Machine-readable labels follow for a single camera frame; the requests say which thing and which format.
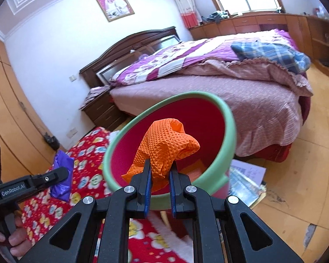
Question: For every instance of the blue plaid cloth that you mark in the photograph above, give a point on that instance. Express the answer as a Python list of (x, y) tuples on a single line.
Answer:
[(271, 54)]

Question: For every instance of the light wooden wardrobe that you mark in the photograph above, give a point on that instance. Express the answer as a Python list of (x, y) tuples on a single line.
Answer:
[(8, 101)]

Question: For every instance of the pink patterned cloth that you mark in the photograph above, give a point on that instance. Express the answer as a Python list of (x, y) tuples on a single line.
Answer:
[(94, 96)]

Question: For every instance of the pink ruffled checked blanket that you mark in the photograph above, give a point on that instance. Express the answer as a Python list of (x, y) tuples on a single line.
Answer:
[(249, 70)]

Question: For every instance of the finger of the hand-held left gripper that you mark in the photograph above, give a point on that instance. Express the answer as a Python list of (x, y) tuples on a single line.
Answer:
[(49, 176)]

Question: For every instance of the red bucket with green rim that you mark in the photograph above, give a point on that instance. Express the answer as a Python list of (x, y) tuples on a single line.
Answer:
[(208, 120)]

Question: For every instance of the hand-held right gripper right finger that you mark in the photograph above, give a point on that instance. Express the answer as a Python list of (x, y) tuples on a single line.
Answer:
[(173, 197)]

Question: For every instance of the purple floral quilt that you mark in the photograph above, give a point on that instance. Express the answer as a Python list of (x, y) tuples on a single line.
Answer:
[(181, 57)]

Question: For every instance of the red smiley flower blanket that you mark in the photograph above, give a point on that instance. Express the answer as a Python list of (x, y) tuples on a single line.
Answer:
[(85, 175)]

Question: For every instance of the purple plastic wrapper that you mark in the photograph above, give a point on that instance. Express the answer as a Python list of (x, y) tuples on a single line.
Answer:
[(61, 190)]

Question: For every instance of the dark wooden headboard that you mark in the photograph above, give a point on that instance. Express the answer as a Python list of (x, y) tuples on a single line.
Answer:
[(120, 53)]

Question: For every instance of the white and red curtain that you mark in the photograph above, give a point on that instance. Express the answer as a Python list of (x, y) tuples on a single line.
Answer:
[(187, 8)]

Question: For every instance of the wooden window cabinet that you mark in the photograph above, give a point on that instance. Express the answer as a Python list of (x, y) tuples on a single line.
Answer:
[(298, 30)]

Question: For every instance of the black charger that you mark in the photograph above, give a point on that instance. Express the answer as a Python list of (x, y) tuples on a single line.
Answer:
[(52, 142)]

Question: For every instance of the bed with pink sheet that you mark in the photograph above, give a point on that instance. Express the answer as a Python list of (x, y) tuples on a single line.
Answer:
[(252, 109)]

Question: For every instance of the wall light switch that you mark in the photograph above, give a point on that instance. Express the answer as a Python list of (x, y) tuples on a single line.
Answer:
[(72, 78)]

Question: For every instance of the pile of dark clothes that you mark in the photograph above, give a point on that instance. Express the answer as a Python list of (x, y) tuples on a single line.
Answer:
[(218, 16)]

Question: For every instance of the stack of magazines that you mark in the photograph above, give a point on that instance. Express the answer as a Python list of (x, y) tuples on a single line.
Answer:
[(245, 183)]

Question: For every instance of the orange waffle cloth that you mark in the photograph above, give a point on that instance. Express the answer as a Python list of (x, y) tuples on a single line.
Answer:
[(164, 145)]

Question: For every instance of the person's left hand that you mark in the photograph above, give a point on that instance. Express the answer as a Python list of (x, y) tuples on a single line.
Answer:
[(23, 237)]

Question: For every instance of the framed wall picture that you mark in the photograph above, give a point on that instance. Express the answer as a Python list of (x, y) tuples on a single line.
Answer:
[(114, 5)]

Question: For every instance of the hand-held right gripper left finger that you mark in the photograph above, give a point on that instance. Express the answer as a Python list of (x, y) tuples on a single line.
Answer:
[(146, 197)]

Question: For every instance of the dark wooden nightstand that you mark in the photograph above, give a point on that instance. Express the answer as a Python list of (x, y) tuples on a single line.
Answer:
[(104, 112)]

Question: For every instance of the wall socket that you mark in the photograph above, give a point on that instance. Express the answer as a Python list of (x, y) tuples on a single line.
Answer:
[(71, 133)]

